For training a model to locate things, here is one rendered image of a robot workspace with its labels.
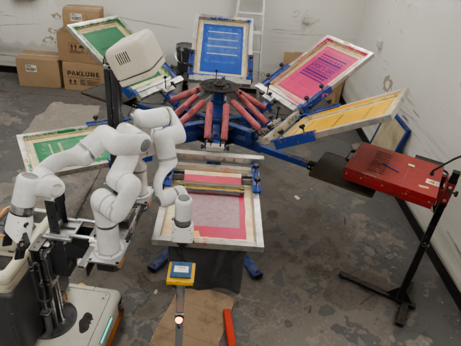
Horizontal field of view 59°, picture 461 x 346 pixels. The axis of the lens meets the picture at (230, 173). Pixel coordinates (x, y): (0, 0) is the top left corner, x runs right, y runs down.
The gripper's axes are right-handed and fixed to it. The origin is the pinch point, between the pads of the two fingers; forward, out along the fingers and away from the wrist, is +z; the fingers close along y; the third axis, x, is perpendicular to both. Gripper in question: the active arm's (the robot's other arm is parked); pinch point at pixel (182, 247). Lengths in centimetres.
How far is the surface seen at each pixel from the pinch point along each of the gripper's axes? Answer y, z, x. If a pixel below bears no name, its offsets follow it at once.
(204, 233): 9.7, 15.4, 29.1
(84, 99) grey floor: -178, 111, 409
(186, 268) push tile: 2.6, 13.9, 0.4
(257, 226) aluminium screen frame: 39, 12, 33
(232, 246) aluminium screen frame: 24.5, 12.7, 17.2
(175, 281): -2.2, 15.7, -6.2
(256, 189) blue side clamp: 40, 11, 68
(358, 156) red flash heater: 111, 0, 103
